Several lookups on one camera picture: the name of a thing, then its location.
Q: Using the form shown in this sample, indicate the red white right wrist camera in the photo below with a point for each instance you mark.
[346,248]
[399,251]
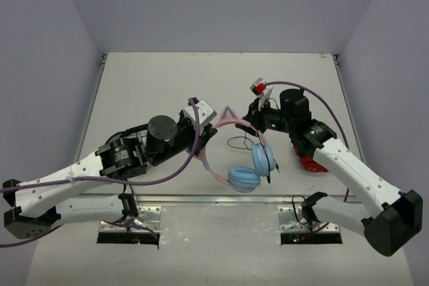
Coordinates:
[260,88]

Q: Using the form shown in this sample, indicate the pink blue cat-ear headphones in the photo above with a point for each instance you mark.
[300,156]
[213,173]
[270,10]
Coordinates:
[241,178]

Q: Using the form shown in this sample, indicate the red black headphones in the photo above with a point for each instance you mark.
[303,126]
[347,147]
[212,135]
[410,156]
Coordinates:
[308,163]

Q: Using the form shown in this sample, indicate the aluminium table edge rail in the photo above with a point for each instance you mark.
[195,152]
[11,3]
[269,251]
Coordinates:
[216,200]

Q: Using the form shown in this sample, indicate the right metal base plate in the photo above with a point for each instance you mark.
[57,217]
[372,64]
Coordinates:
[292,221]

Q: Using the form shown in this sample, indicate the metal base plate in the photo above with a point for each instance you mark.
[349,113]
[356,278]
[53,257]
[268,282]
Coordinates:
[292,221]
[149,217]

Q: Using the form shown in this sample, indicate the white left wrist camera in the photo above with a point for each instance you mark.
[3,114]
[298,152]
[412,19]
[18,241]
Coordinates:
[205,111]

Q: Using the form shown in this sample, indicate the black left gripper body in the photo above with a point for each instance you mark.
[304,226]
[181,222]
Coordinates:
[196,134]

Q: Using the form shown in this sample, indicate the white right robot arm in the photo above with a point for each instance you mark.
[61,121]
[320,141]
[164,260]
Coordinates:
[385,215]

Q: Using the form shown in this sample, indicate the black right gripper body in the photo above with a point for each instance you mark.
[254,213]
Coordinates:
[267,118]

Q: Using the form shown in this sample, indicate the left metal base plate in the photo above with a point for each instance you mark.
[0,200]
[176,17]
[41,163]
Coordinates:
[149,217]

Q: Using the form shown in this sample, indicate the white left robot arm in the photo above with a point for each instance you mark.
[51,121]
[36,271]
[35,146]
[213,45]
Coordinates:
[100,186]

